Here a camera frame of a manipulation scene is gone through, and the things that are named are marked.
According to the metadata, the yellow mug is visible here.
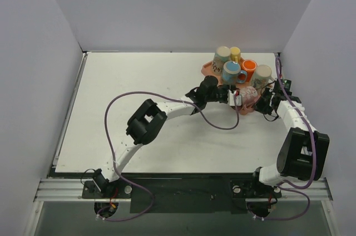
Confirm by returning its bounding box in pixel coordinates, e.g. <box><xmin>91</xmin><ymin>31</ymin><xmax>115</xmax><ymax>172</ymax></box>
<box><xmin>230</xmin><ymin>47</ymin><xmax>241</xmax><ymax>63</ymax></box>

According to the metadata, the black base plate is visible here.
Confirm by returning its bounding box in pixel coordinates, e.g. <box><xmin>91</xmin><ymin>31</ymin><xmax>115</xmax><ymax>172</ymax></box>
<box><xmin>82</xmin><ymin>173</ymin><xmax>281</xmax><ymax>217</ymax></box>

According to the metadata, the aluminium rail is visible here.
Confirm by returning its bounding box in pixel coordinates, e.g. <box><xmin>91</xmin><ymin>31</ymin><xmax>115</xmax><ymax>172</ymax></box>
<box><xmin>34</xmin><ymin>179</ymin><xmax>333</xmax><ymax>202</ymax></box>

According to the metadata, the cream dragon pattern mug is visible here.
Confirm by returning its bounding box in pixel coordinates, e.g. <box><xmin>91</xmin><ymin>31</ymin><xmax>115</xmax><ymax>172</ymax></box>
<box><xmin>249</xmin><ymin>65</ymin><xmax>274</xmax><ymax>90</ymax></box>

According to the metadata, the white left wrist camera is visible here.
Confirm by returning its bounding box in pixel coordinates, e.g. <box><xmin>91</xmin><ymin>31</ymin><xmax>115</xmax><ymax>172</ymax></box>
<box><xmin>228</xmin><ymin>90</ymin><xmax>243</xmax><ymax>107</ymax></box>

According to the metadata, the pink plastic tray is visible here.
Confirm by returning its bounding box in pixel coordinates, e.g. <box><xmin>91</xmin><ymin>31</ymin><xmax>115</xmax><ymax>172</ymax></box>
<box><xmin>201</xmin><ymin>61</ymin><xmax>260</xmax><ymax>115</ymax></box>

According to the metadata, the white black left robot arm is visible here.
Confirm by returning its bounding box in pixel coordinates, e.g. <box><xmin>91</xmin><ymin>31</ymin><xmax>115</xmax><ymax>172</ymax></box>
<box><xmin>92</xmin><ymin>76</ymin><xmax>238</xmax><ymax>198</ymax></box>

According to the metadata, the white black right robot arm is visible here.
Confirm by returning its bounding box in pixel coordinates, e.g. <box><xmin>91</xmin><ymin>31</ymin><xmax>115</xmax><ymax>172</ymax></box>
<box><xmin>248</xmin><ymin>79</ymin><xmax>330</xmax><ymax>196</ymax></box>

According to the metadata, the pink floral mug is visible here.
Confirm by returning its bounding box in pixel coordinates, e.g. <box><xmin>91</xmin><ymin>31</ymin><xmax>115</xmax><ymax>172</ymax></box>
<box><xmin>239</xmin><ymin>86</ymin><xmax>259</xmax><ymax>108</ymax></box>

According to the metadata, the seashell coral mug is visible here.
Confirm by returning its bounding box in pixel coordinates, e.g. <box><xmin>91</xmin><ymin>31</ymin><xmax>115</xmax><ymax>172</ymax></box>
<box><xmin>211</xmin><ymin>46</ymin><xmax>231</xmax><ymax>76</ymax></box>

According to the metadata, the orange mug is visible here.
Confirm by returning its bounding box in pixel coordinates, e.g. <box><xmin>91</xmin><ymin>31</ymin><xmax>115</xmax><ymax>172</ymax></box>
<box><xmin>241</xmin><ymin>60</ymin><xmax>258</xmax><ymax>82</ymax></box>

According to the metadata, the blue butterfly mug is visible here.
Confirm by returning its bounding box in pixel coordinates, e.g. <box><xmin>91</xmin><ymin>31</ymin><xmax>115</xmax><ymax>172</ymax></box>
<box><xmin>221</xmin><ymin>61</ymin><xmax>248</xmax><ymax>85</ymax></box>

